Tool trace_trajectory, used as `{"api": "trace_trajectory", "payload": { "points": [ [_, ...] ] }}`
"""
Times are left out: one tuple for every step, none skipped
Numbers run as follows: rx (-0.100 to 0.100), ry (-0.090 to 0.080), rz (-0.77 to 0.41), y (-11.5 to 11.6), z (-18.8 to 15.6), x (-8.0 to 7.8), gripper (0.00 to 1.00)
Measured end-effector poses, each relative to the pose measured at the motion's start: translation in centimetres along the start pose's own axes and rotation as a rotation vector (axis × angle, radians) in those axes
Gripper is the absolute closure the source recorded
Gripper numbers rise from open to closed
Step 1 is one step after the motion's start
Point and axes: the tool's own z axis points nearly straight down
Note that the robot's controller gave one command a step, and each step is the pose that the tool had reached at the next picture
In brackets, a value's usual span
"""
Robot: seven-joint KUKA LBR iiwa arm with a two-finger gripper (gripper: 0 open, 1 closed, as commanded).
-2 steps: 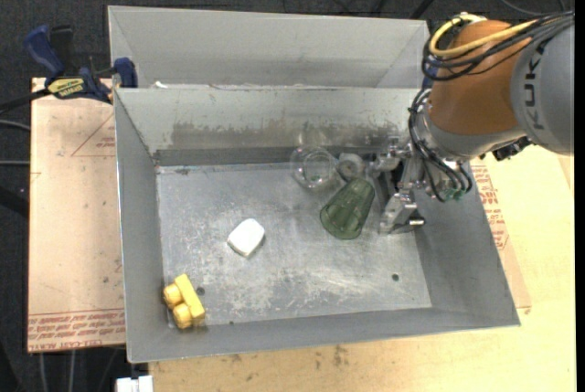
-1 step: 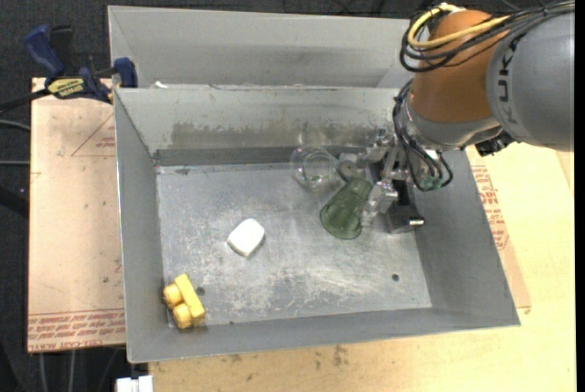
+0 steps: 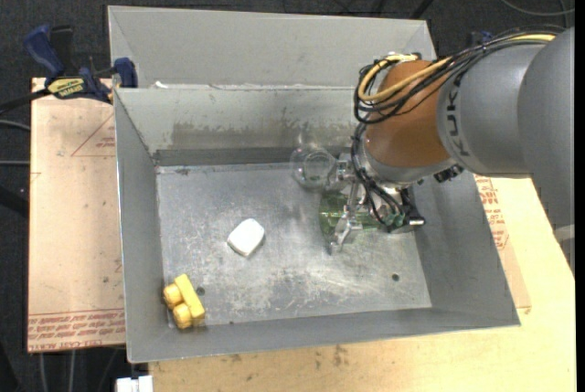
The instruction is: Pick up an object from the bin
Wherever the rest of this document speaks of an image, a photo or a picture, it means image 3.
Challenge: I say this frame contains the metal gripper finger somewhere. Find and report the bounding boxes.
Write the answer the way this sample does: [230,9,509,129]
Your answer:
[345,216,363,242]
[326,214,350,255]

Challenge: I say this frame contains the clear green plastic bottle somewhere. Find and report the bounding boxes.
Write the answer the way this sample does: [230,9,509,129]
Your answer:
[318,192,390,246]

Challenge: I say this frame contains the clear glass cup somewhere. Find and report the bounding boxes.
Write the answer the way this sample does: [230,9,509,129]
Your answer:
[289,145,340,192]

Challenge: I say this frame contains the grey metal bin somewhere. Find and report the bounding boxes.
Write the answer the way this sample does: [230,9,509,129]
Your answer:
[107,5,522,364]

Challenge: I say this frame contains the white rounded block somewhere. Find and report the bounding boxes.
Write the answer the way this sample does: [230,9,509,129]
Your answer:
[226,217,267,259]

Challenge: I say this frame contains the yellow toy block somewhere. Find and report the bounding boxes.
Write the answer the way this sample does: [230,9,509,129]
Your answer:
[162,273,207,331]

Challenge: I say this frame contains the brown cardboard board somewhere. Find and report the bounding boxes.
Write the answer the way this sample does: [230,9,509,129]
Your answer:
[27,77,533,355]

